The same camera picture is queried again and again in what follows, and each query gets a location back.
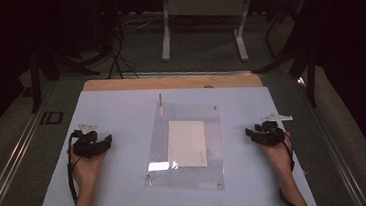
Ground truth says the clear acrylic photo frame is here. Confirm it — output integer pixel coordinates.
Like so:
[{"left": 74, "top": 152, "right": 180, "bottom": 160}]
[{"left": 137, "top": 97, "right": 228, "bottom": 198}]

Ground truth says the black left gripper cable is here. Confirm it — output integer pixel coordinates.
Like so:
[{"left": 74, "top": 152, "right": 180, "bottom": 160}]
[{"left": 63, "top": 129, "right": 86, "bottom": 206}]

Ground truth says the person's left hand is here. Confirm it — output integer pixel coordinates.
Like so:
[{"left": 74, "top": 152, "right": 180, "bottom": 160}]
[{"left": 68, "top": 141, "right": 111, "bottom": 195}]

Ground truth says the photo card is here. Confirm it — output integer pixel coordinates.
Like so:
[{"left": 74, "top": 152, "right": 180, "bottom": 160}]
[{"left": 164, "top": 117, "right": 210, "bottom": 172}]

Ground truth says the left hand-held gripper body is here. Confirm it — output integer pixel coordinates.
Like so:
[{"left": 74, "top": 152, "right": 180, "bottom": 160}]
[{"left": 68, "top": 121, "right": 109, "bottom": 161}]

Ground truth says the white floor cable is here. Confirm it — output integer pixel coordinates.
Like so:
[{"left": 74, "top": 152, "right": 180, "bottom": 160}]
[{"left": 116, "top": 9, "right": 168, "bottom": 35}]

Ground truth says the black chair frame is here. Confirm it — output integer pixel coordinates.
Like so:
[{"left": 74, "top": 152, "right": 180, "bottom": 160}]
[{"left": 245, "top": 0, "right": 328, "bottom": 113}]

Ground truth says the person's right hand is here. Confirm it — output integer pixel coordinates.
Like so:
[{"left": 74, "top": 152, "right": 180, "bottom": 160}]
[{"left": 256, "top": 131, "right": 296, "bottom": 177}]

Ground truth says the white metal desk frame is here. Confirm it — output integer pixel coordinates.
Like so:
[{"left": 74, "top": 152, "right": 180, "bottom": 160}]
[{"left": 156, "top": 0, "right": 321, "bottom": 70}]

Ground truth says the black rectangular floor bracket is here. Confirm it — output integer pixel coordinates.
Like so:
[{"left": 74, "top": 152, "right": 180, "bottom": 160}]
[{"left": 38, "top": 108, "right": 65, "bottom": 127}]

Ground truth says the black metal stand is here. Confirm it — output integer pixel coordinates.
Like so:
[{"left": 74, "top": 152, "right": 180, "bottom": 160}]
[{"left": 24, "top": 39, "right": 105, "bottom": 114}]

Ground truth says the metal floor rail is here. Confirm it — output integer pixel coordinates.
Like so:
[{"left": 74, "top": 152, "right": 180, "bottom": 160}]
[
  {"left": 0, "top": 81, "right": 68, "bottom": 206},
  {"left": 297, "top": 71, "right": 366, "bottom": 206}
]

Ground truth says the white table cover sheet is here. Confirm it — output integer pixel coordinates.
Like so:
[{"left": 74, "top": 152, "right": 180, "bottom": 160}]
[{"left": 25, "top": 70, "right": 318, "bottom": 206}]

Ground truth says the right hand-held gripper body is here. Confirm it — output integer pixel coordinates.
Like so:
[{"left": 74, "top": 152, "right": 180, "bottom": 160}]
[{"left": 251, "top": 110, "right": 296, "bottom": 149}]

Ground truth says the black tripod with cables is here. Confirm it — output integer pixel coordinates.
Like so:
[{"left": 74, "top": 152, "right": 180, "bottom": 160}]
[{"left": 93, "top": 0, "right": 141, "bottom": 82}]

